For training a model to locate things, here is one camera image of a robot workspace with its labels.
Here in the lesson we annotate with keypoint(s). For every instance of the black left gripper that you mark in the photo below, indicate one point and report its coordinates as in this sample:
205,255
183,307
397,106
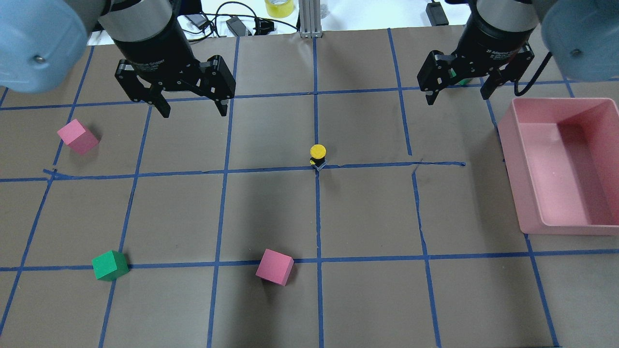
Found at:
151,52

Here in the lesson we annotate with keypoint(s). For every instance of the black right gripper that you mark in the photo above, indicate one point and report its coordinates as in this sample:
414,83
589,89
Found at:
493,44

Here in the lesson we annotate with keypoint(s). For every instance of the yellow push button switch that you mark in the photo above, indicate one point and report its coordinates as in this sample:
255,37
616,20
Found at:
318,157

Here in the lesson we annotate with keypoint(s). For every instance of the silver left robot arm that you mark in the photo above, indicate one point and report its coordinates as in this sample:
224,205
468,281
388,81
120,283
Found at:
41,40

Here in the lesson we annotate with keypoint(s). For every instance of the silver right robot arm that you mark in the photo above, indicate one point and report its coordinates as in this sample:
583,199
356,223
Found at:
580,35

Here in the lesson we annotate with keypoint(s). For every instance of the green foam cube front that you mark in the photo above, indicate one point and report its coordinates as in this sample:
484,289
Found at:
458,80

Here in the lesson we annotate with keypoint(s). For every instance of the green foam cube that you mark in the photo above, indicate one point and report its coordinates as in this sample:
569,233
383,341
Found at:
458,80
110,265

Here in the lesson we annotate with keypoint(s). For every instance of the black adapter right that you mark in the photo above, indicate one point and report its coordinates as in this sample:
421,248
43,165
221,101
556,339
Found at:
436,14

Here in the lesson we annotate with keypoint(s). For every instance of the black power adapter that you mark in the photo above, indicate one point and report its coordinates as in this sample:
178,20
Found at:
237,27

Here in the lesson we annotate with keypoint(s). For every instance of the pink foam cube right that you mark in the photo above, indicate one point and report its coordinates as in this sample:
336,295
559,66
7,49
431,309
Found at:
78,137

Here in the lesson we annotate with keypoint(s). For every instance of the pink foam cube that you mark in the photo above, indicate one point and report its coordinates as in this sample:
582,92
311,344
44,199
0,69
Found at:
78,137
275,267

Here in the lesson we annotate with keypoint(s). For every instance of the pink plastic bin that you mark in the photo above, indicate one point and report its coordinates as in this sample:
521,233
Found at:
562,157

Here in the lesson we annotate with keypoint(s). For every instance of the yellow tape roll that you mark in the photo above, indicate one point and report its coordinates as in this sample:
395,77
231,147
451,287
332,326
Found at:
279,8

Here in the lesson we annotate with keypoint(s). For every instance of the aluminium frame post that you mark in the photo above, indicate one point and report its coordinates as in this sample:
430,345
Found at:
310,19

